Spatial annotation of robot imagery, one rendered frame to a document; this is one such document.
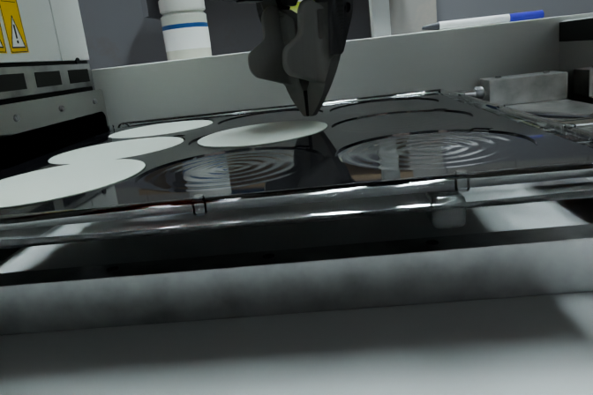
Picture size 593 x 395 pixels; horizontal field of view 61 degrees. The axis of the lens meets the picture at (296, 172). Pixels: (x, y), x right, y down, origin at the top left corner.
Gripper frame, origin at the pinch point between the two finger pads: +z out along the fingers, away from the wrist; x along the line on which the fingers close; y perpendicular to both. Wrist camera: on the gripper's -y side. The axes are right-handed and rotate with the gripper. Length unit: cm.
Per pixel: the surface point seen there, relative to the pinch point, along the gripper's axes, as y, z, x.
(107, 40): -144, -27, -280
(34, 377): 26.8, 9.6, 3.0
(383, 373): 18.0, 9.6, 16.7
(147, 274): 20.7, 6.7, 4.1
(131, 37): -152, -27, -266
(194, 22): -16.9, -10.4, -35.1
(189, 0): -16.6, -13.6, -35.2
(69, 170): 20.1, 1.6, -3.8
